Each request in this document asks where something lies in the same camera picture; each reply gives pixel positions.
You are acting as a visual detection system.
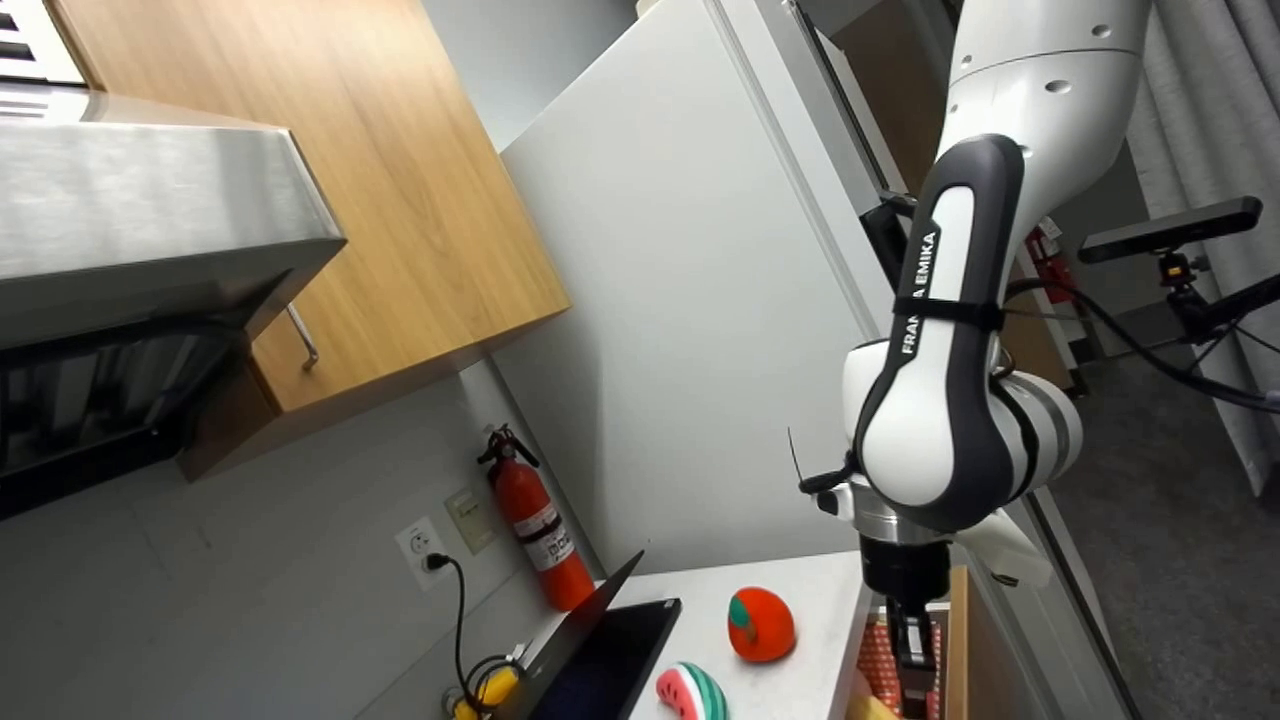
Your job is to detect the grey refrigerator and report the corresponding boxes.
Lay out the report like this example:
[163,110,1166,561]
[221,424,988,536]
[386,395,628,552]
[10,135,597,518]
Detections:
[496,0,1135,720]

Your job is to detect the white wall outlet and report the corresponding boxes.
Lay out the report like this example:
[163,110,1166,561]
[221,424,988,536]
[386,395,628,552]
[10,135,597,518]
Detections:
[392,514,459,598]

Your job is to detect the wooden upper cabinet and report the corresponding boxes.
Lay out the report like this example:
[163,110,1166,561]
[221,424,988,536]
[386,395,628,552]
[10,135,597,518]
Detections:
[47,0,578,489]

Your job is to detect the white vent grille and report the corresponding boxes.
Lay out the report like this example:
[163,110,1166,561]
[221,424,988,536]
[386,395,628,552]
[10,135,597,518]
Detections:
[0,0,98,98]

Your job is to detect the orange plush toy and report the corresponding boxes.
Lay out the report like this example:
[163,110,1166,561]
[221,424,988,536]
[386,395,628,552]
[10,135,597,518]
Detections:
[725,585,805,670]

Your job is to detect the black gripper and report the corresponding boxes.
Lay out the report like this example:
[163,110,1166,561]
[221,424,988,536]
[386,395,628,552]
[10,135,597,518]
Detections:
[856,531,957,720]

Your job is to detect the thin black power cable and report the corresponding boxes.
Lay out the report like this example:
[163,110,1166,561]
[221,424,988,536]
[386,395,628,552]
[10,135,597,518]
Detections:
[421,550,490,703]

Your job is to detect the thick black gripper cable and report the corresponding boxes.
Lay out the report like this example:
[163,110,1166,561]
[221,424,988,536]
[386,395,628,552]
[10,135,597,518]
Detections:
[1058,277,1280,422]

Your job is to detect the black camera tripod mount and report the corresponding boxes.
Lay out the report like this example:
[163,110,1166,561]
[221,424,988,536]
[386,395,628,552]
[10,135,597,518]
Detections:
[1156,250,1280,349]

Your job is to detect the red fire extinguisher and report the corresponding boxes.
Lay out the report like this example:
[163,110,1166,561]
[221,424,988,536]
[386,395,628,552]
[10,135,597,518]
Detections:
[1020,222,1082,312]
[478,422,602,615]

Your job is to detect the black open laptop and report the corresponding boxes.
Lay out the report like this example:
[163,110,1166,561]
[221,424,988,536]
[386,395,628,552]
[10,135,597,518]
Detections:
[491,550,687,720]

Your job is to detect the stainless steel range hood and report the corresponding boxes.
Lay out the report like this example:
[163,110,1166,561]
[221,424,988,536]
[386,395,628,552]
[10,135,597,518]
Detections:
[0,75,351,530]

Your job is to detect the black refrigerator handle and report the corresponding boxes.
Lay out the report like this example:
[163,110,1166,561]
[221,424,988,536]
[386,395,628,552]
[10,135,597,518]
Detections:
[862,194,928,296]

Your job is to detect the yellow round object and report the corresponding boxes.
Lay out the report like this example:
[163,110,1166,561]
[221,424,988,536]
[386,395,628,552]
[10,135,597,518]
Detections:
[448,656,527,720]

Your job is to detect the red checkered box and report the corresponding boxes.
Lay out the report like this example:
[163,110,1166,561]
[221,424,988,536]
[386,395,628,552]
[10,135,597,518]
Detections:
[853,604,954,720]

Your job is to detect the beige wall switch plate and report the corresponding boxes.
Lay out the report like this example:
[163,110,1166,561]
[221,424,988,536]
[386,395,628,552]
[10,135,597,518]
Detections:
[442,479,504,561]

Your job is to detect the silver upper cabinet handle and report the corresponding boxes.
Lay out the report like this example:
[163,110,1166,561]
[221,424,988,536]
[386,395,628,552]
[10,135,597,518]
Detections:
[282,300,328,381]

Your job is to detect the white flat wrist bracket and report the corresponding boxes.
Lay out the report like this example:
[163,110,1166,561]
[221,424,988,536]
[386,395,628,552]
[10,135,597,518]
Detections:
[954,509,1061,594]

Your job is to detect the black stereo camera bar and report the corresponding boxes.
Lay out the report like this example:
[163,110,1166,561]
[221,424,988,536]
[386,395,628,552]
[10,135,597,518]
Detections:
[1077,194,1269,268]

